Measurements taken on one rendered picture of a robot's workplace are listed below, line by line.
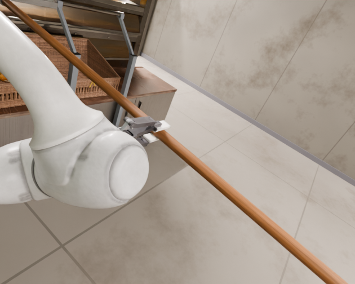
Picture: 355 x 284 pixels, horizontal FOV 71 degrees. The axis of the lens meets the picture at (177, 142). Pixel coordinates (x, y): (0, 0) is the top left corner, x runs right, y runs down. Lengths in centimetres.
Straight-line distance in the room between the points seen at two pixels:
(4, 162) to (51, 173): 12
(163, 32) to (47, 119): 499
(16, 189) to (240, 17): 433
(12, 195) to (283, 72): 410
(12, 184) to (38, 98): 16
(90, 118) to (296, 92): 405
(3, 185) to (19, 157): 5
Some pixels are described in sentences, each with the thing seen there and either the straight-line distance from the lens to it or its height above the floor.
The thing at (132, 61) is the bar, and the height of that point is 91.
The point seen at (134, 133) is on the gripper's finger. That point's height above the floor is 116.
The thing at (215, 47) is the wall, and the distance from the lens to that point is 468.
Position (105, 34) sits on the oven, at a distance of 254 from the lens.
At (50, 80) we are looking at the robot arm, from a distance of 34.
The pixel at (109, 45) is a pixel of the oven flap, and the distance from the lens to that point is 263.
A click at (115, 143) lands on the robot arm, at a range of 31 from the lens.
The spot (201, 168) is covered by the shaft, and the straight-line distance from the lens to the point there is 64.
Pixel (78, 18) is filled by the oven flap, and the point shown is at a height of 99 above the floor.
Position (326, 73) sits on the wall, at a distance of 423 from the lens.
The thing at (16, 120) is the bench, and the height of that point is 52.
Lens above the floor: 148
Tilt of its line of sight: 30 degrees down
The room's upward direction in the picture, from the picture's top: 23 degrees clockwise
